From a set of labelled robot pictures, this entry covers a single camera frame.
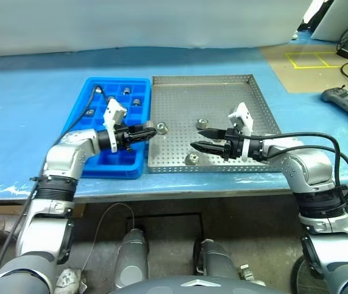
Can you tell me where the small grey metal bracket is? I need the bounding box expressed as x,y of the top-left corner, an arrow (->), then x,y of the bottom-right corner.
238,265 -> 257,281

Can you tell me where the white backdrop sheet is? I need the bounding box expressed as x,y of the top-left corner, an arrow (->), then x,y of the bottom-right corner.
0,0 -> 303,58

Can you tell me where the thin grey wire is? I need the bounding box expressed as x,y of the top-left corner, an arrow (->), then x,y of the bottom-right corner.
80,202 -> 135,273

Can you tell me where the blue compartment tray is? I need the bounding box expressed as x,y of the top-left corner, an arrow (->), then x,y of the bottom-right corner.
61,77 -> 151,180

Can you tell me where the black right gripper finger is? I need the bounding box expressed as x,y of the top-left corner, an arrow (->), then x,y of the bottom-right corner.
189,140 -> 225,157
196,127 -> 226,140

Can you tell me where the brown board with yellow tape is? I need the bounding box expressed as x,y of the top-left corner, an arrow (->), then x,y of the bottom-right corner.
261,42 -> 348,94

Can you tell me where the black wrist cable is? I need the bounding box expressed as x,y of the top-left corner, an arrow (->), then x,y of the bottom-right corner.
0,85 -> 104,270
243,131 -> 348,236

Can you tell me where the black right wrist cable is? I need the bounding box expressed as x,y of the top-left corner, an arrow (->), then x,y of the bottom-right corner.
243,131 -> 348,236

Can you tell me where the grey rounded leg shell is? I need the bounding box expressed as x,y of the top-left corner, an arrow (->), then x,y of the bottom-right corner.
114,228 -> 149,290
193,238 -> 241,287

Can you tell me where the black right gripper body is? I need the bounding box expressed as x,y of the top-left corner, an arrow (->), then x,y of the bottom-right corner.
222,127 -> 244,162

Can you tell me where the perforated steel tray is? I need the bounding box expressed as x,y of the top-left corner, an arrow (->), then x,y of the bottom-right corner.
147,73 -> 282,174

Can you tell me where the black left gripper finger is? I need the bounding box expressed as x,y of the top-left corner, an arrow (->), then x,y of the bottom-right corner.
132,132 -> 157,143
132,124 -> 157,136

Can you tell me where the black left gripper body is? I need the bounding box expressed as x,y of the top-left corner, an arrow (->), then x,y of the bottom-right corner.
113,124 -> 137,153

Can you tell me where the grey torso cover with emblem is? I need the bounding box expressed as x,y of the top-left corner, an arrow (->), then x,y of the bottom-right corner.
108,274 -> 288,294

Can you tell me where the grey handheld remote controller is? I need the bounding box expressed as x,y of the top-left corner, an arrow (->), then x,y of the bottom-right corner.
320,86 -> 348,137

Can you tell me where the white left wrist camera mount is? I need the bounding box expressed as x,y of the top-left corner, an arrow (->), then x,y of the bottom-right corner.
102,99 -> 128,153

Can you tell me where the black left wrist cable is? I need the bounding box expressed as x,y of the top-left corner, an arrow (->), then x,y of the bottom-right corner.
0,85 -> 104,270

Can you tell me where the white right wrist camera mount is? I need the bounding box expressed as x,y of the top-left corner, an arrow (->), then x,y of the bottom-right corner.
227,103 -> 255,162

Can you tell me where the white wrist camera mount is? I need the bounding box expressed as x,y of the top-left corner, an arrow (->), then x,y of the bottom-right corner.
227,103 -> 255,162
102,99 -> 128,153

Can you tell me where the white board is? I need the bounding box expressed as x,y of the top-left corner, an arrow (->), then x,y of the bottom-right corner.
310,0 -> 348,40

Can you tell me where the blue table cover sheet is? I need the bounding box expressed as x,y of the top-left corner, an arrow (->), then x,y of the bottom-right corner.
0,45 -> 348,202

